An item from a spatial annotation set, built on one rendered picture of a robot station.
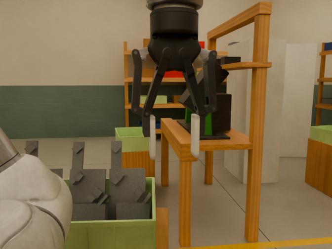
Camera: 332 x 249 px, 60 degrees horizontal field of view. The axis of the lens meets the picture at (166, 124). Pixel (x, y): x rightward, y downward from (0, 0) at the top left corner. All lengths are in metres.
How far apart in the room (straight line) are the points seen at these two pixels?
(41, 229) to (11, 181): 0.16
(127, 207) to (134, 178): 0.13
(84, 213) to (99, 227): 0.22
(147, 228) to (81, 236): 0.21
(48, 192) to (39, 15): 6.90
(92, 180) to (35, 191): 0.63
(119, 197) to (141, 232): 0.27
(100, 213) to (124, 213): 0.09
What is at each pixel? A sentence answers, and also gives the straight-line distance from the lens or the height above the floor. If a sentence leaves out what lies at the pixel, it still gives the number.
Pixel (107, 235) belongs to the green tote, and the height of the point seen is 0.91.
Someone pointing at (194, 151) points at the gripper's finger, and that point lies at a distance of 0.48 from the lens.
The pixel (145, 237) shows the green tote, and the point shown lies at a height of 0.90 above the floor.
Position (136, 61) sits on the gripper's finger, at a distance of 0.45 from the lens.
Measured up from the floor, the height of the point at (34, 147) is 1.14.
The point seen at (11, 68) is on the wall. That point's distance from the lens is 7.54.
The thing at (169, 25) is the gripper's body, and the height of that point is 1.49.
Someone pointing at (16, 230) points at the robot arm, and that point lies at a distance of 0.49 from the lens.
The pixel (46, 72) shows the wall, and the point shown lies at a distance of 7.30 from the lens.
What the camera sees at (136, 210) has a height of 0.90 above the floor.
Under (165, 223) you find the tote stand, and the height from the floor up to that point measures 0.79.
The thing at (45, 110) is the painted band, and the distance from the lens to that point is 7.35.
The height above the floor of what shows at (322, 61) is 1.79.
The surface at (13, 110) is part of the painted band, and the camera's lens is 7.58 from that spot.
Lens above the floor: 1.41
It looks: 9 degrees down
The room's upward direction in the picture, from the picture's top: straight up
